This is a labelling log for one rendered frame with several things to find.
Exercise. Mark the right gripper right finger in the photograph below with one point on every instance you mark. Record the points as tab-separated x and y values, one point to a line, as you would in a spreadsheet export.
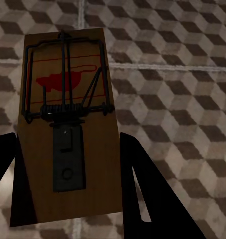
170	219

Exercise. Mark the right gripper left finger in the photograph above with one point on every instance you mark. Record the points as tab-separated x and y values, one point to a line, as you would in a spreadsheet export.
7	151

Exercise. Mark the mousetrap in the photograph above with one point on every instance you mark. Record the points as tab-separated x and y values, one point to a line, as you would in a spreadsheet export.
67	160

